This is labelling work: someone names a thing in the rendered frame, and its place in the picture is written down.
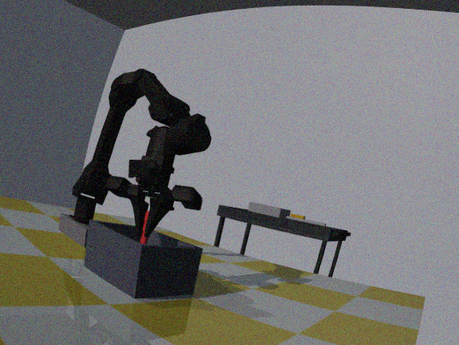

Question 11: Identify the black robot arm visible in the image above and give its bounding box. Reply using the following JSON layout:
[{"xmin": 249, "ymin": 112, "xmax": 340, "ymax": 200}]
[{"xmin": 69, "ymin": 68, "xmax": 211, "ymax": 225}]

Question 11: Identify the red peg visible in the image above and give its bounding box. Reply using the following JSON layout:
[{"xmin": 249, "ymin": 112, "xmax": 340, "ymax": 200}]
[{"xmin": 140, "ymin": 210, "xmax": 149, "ymax": 244}]

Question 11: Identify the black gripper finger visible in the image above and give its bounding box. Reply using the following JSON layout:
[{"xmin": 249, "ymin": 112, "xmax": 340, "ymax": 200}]
[
  {"xmin": 144, "ymin": 197, "xmax": 174, "ymax": 237},
  {"xmin": 125, "ymin": 193, "xmax": 149, "ymax": 236}
]

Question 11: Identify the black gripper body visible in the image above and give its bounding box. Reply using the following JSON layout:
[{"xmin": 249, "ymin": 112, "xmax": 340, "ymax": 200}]
[{"xmin": 105, "ymin": 152, "xmax": 202, "ymax": 210}]

